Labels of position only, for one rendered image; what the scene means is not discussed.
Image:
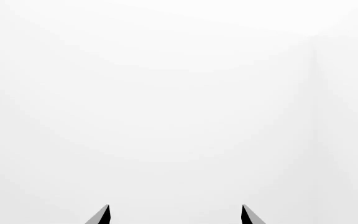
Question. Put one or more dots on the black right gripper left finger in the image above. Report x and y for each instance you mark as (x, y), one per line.
(101, 218)

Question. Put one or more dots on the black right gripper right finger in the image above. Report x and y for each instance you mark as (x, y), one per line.
(250, 218)

